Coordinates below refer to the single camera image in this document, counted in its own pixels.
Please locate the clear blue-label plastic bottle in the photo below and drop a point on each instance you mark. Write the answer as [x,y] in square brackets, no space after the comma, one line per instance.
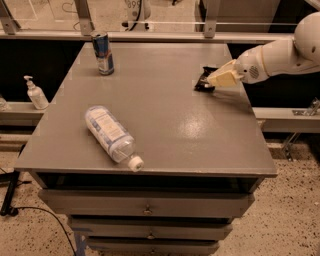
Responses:
[113,137]

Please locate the middle grey drawer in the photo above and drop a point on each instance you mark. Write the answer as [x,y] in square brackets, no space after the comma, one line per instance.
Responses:
[150,228]

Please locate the grey drawer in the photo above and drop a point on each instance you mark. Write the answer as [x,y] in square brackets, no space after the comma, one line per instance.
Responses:
[149,204]
[152,246]
[150,228]

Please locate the bottom grey drawer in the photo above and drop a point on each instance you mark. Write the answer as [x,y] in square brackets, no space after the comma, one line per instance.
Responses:
[152,246]

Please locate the white pump sanitizer bottle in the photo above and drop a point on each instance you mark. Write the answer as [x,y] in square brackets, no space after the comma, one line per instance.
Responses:
[36,94]

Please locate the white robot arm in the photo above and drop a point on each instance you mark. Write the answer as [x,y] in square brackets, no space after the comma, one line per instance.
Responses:
[295,55]

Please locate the metal railing frame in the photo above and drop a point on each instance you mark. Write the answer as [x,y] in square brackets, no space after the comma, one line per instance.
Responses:
[222,21]

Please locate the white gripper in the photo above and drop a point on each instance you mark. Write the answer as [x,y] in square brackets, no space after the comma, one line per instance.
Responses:
[250,67]

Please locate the grey drawer cabinet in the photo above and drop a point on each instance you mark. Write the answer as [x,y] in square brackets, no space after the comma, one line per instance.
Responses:
[190,141]

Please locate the metal bracket on rail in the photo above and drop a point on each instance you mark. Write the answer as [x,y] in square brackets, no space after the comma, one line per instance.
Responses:
[310,111]

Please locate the black rxbar chocolate wrapper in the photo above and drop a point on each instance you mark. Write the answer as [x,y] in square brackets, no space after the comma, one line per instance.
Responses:
[202,83]

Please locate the black stand leg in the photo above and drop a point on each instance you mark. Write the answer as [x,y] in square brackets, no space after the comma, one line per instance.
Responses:
[11,178]

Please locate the top grey drawer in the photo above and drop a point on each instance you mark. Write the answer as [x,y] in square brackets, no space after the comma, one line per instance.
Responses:
[149,204]

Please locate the blue silver energy drink can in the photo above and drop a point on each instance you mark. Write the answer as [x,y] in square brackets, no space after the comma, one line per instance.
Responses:
[103,52]

